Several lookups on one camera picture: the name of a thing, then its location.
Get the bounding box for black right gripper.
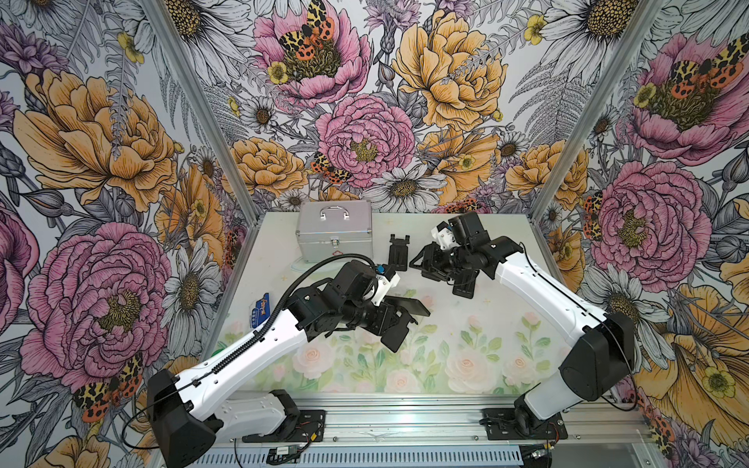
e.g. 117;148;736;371
410;242;473;283

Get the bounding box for black phone stand front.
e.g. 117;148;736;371
387;234;410;271

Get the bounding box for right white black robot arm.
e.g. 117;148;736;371
409;213;635;436

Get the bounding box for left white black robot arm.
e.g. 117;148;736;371
146;253;430;467

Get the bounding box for silver aluminium first aid case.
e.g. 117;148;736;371
296;200;374;263

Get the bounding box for blue small packet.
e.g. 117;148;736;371
250;292;271;330

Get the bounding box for small green circuit board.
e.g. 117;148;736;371
265;446;300;466

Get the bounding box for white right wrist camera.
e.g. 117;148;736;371
431;222;460;252

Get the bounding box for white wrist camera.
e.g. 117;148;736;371
370;265;400;306
431;222;460;252

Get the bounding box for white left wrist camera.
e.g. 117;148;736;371
370;265;400;306

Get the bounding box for aluminium front rail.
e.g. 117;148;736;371
154;390;651;449

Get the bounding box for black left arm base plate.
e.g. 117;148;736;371
241;409;327;444

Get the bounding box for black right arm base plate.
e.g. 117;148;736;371
479;408;569;443

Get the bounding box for aluminium left corner post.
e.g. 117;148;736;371
144;1;261;227

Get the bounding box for aluminium corner post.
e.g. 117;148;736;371
530;0;662;223
144;1;261;227

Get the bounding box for aluminium right corner post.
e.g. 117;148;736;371
530;0;662;223

